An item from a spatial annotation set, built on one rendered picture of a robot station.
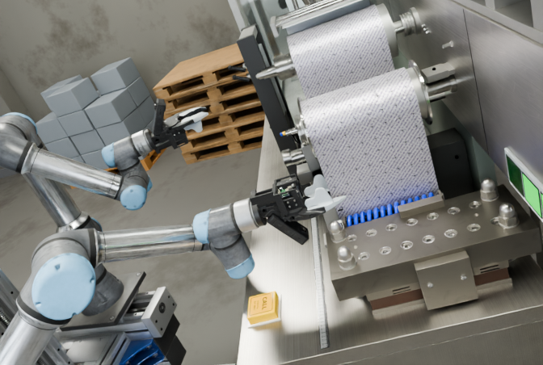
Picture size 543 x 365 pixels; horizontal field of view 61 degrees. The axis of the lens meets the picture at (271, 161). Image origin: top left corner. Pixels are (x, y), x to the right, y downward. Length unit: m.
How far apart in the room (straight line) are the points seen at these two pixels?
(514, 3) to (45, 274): 0.93
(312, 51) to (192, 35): 4.02
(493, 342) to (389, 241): 0.28
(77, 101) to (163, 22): 1.23
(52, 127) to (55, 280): 4.28
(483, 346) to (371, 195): 0.37
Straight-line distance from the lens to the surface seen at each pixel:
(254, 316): 1.14
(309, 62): 1.20
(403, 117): 1.02
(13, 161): 1.47
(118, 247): 1.19
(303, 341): 1.07
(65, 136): 5.21
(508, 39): 0.73
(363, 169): 1.06
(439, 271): 0.97
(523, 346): 1.10
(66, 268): 1.02
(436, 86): 1.07
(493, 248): 0.99
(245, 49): 1.29
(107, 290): 1.64
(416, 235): 1.01
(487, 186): 1.06
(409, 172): 1.08
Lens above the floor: 1.67
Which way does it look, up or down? 25 degrees down
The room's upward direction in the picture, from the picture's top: 22 degrees counter-clockwise
